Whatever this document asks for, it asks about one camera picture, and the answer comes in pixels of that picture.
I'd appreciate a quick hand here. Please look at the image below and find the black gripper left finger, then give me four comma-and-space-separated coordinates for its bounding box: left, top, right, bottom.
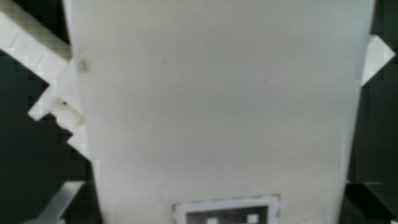
23, 181, 85, 224

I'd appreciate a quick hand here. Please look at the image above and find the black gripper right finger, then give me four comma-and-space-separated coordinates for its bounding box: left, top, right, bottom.
347, 182, 398, 224

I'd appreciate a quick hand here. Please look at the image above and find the white cabinet top block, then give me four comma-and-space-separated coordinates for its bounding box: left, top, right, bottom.
64, 0, 373, 224

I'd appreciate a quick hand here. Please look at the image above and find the white cabinet body box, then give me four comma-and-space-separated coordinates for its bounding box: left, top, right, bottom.
29, 35, 396, 159

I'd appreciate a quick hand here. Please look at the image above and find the white U-shaped fence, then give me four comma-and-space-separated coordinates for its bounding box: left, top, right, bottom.
0, 0, 75, 84

